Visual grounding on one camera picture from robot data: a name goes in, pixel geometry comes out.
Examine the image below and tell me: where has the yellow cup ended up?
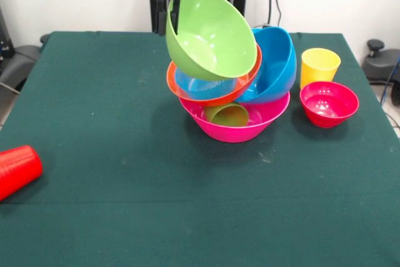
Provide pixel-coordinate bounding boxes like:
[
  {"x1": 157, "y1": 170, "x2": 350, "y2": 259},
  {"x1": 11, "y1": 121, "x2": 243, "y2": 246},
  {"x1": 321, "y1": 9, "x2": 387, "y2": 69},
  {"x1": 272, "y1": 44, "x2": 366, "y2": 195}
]
[{"x1": 300, "y1": 48, "x2": 341, "y2": 90}]

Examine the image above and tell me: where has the cable bundle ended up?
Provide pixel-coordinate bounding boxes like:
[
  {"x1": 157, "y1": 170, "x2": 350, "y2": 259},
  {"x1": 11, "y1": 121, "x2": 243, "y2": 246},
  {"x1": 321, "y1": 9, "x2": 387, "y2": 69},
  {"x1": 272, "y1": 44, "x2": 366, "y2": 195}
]
[{"x1": 378, "y1": 56, "x2": 400, "y2": 107}]

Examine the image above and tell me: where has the dark green tablecloth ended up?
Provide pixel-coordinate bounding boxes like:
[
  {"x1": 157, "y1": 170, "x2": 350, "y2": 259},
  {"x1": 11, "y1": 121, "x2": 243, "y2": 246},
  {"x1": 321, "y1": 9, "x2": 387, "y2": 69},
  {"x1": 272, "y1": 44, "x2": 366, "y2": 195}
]
[{"x1": 0, "y1": 31, "x2": 400, "y2": 267}]

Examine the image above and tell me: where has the large blue bowl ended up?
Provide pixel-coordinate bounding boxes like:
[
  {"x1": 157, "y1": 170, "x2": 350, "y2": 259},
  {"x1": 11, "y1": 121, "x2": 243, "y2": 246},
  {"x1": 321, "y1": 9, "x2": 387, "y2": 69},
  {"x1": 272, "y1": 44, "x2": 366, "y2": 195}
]
[{"x1": 234, "y1": 27, "x2": 298, "y2": 105}]

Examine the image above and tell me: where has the green bowl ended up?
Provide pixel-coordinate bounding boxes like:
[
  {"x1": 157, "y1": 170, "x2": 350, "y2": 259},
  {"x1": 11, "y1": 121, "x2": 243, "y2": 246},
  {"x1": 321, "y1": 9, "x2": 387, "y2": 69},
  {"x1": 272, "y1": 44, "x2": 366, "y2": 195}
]
[{"x1": 164, "y1": 0, "x2": 259, "y2": 81}]

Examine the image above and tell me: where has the green cup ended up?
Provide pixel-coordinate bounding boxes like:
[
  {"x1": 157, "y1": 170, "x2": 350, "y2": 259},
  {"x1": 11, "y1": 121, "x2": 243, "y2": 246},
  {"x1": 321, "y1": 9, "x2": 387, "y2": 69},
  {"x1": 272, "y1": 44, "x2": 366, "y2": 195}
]
[{"x1": 203, "y1": 102, "x2": 249, "y2": 128}]

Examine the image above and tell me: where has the small crimson bowl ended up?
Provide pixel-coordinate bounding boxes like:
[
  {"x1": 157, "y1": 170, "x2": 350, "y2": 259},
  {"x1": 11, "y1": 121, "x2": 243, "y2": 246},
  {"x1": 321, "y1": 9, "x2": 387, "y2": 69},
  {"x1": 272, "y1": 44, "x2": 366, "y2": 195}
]
[{"x1": 299, "y1": 81, "x2": 360, "y2": 129}]

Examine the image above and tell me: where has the red cup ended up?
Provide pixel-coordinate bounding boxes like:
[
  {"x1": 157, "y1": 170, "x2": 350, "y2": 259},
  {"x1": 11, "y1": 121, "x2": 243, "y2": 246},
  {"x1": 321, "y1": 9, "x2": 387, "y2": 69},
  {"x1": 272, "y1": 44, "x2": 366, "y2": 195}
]
[{"x1": 0, "y1": 145, "x2": 43, "y2": 201}]

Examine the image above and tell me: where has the orange bowl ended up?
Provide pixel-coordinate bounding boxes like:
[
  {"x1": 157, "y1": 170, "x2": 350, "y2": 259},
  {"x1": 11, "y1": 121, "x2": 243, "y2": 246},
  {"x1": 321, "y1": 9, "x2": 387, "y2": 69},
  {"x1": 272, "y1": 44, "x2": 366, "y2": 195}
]
[{"x1": 166, "y1": 44, "x2": 263, "y2": 108}]

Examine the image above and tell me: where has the large magenta bowl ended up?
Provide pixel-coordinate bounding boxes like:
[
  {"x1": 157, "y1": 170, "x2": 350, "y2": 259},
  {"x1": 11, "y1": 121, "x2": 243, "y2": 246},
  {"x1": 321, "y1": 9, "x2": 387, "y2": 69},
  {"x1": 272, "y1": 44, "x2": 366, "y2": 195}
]
[{"x1": 178, "y1": 91, "x2": 291, "y2": 144}]

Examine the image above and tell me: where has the black device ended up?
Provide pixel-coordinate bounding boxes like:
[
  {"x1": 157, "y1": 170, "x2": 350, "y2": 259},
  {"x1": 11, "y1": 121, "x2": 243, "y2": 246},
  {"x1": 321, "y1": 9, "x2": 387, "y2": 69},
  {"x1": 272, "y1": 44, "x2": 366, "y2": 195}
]
[{"x1": 0, "y1": 6, "x2": 14, "y2": 59}]

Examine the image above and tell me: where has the blue straight-sided bowl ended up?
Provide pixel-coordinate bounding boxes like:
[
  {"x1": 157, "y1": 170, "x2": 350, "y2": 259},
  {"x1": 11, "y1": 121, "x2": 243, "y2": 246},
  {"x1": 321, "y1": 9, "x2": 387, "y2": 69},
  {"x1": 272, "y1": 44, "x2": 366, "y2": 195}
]
[{"x1": 174, "y1": 67, "x2": 239, "y2": 101}]

